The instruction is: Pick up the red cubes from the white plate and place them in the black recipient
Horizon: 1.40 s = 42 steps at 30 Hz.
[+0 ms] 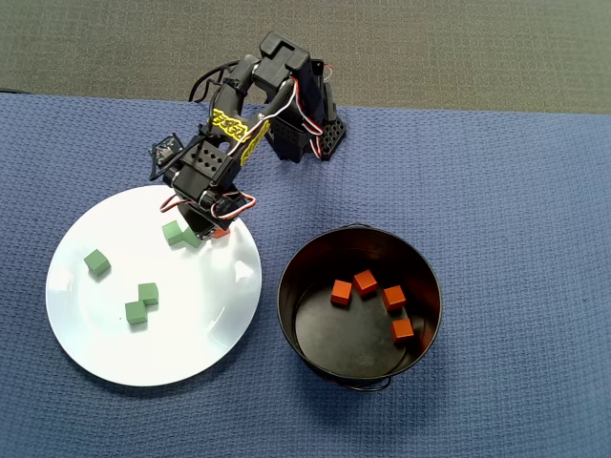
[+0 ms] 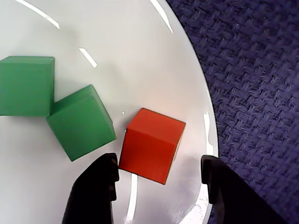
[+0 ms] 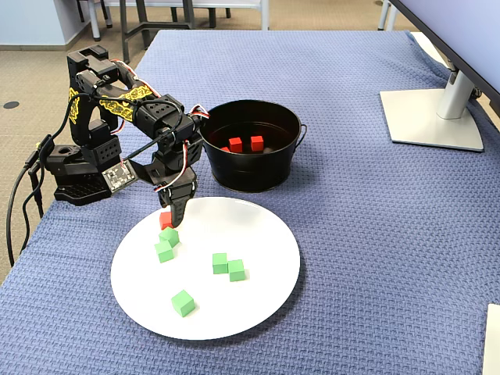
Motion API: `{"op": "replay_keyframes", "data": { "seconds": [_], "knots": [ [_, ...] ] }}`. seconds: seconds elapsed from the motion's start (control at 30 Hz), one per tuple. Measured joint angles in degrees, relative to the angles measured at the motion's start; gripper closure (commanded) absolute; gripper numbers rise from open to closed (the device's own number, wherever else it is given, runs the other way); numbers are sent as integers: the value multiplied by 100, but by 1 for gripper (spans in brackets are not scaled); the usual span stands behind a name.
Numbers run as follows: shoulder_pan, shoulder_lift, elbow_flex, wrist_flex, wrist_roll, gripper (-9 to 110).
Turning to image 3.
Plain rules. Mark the white desk legs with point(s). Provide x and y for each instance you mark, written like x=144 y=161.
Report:
x=391 y=17

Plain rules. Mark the black chair legs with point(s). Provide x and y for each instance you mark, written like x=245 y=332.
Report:
x=107 y=15
x=212 y=17

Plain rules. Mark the silver monitor stand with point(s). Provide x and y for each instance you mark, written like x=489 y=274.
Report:
x=426 y=117

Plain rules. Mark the black floor outlet disc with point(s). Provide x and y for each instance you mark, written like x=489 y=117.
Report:
x=11 y=104

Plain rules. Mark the dark metal table frame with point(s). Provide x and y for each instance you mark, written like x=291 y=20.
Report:
x=125 y=19

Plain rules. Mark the white flat board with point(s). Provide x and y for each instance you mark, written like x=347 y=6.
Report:
x=493 y=340

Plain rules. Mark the green cube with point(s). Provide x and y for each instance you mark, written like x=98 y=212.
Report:
x=164 y=252
x=169 y=236
x=220 y=264
x=236 y=271
x=182 y=304

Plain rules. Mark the blue woven table cloth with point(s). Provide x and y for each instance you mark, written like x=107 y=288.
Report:
x=351 y=234

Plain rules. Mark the white round plate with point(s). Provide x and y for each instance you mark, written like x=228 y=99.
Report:
x=234 y=308

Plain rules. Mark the computer monitor screen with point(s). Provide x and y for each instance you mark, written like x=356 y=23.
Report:
x=461 y=31

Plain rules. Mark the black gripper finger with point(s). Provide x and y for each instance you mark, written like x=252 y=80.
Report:
x=165 y=199
x=179 y=211

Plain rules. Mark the black metal bucket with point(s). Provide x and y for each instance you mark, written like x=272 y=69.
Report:
x=250 y=172

